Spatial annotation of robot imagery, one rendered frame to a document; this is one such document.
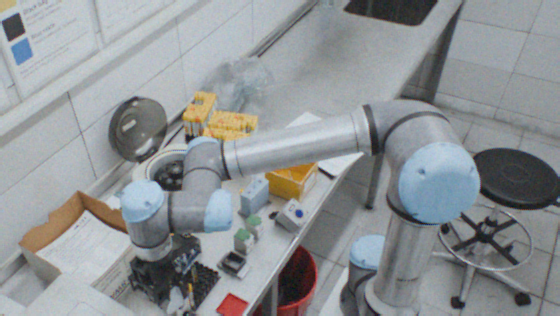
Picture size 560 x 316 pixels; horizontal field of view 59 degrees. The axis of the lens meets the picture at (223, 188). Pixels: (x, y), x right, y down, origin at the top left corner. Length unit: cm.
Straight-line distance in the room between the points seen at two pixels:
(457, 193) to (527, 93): 280
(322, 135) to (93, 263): 82
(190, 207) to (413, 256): 41
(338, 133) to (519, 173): 148
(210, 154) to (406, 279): 44
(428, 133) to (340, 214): 200
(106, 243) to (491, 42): 268
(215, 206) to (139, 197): 13
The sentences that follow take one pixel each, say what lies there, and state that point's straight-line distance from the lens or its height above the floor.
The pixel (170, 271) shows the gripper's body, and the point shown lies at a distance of 100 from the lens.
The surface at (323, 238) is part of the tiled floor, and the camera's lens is 269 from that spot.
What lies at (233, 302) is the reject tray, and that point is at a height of 88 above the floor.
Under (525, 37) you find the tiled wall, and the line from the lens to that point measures 345.
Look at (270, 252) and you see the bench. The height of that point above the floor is 87.
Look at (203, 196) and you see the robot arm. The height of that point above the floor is 146.
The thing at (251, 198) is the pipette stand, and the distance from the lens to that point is 151.
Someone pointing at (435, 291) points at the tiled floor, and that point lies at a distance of 261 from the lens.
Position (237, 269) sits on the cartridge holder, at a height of 91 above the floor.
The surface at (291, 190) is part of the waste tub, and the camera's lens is 160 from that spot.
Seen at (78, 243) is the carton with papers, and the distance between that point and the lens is 153.
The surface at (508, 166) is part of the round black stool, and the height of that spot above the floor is 65.
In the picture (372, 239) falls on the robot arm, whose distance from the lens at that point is 123.
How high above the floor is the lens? 206
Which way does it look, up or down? 45 degrees down
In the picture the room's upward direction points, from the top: 4 degrees counter-clockwise
